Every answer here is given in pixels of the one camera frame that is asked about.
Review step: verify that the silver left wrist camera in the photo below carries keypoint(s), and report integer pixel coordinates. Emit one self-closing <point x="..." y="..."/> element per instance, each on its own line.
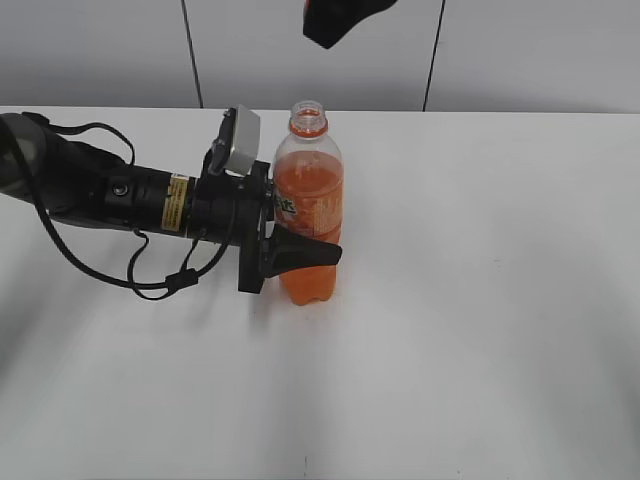
<point x="235" y="149"/>

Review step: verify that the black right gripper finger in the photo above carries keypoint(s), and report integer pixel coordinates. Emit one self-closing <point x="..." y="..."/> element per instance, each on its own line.
<point x="327" y="22"/>

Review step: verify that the orange soda plastic bottle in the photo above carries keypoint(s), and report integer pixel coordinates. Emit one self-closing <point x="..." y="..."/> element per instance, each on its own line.
<point x="309" y="176"/>

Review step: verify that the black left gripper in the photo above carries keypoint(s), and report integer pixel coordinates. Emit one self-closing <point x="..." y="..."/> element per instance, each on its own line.
<point x="232" y="211"/>

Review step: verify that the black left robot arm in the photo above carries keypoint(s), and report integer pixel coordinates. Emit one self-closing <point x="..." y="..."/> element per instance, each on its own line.
<point x="78" y="184"/>

